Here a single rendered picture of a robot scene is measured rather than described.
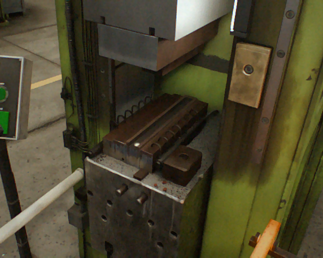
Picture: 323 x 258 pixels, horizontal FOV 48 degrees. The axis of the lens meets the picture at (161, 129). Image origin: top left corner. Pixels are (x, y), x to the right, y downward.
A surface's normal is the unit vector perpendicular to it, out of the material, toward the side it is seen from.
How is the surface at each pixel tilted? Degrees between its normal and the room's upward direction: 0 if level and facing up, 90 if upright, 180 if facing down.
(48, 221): 0
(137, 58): 90
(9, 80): 60
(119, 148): 90
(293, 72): 90
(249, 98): 90
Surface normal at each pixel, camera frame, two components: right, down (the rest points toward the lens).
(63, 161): 0.05, -0.85
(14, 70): -0.06, 0.03
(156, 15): -0.51, 0.44
